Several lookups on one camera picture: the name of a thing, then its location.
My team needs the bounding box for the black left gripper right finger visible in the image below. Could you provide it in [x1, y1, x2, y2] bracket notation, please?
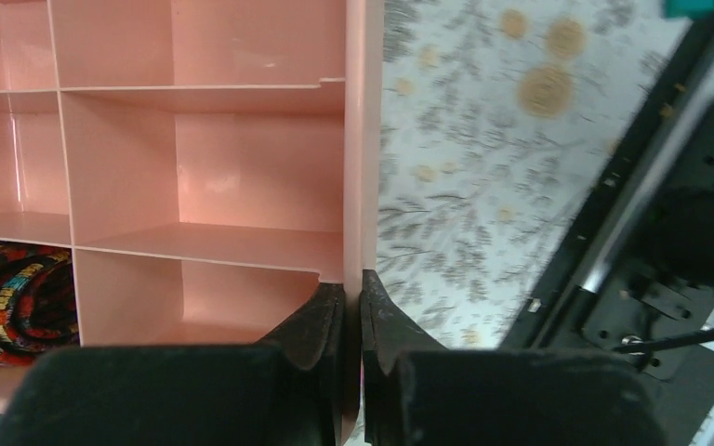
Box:
[360, 269, 667, 445]

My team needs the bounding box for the rolled red patterned tie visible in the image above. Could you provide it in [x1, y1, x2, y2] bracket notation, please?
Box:
[0, 241, 80, 366]

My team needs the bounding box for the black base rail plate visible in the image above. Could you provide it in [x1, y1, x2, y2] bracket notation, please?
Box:
[503, 12, 714, 445]

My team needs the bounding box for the pink divided organizer tray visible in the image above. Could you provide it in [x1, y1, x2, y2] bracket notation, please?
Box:
[0, 1, 385, 445]

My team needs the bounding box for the small teal block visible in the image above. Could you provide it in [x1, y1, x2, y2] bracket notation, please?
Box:
[663, 0, 714, 20]

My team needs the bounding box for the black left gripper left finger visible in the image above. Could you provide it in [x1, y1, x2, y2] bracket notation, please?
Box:
[0, 284, 345, 445]

